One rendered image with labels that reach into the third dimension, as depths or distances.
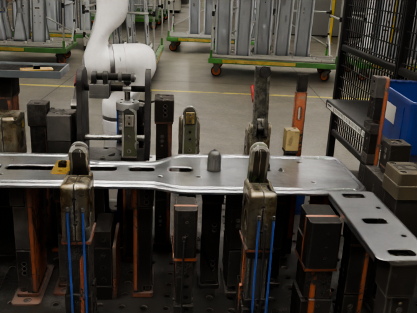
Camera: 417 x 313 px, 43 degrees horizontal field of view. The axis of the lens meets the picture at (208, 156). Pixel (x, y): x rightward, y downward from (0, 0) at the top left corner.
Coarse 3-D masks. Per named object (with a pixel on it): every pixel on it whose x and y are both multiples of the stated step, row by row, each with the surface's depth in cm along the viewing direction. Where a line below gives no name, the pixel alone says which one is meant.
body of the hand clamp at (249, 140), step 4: (248, 132) 135; (256, 132) 137; (260, 132) 137; (244, 136) 140; (248, 136) 135; (252, 136) 134; (256, 136) 137; (260, 136) 137; (264, 136) 138; (268, 136) 135; (244, 140) 140; (248, 140) 135; (252, 140) 135; (256, 140) 135; (260, 140) 135; (264, 140) 135; (268, 140) 135; (244, 144) 140; (248, 144) 135; (252, 144) 135; (268, 144) 135; (244, 148) 141; (248, 148) 136; (268, 148) 136; (244, 152) 140; (248, 152) 136
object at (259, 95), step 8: (256, 72) 131; (264, 72) 129; (256, 80) 131; (264, 80) 133; (256, 88) 132; (264, 88) 133; (256, 96) 132; (264, 96) 133; (256, 104) 132; (264, 104) 134; (256, 112) 133; (264, 112) 134; (256, 120) 133; (264, 120) 134; (264, 128) 134
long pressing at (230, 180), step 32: (0, 160) 122; (32, 160) 123; (96, 160) 124; (160, 160) 126; (192, 160) 128; (224, 160) 129; (288, 160) 131; (320, 160) 132; (192, 192) 111; (224, 192) 111; (288, 192) 113; (320, 192) 113
